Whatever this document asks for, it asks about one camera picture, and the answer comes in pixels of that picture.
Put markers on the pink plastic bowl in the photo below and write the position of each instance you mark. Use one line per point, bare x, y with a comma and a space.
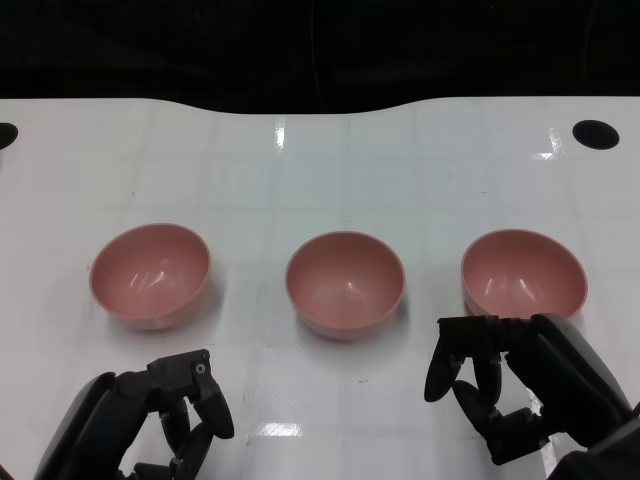
345, 285
520, 275
150, 270

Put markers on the black round table grommet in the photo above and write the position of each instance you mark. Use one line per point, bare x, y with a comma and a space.
595, 134
7, 136

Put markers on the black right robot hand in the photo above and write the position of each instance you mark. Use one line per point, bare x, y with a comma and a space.
565, 370

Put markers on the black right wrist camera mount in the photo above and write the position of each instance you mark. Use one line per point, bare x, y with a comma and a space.
600, 465

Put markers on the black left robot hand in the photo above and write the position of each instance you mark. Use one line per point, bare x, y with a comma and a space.
100, 425

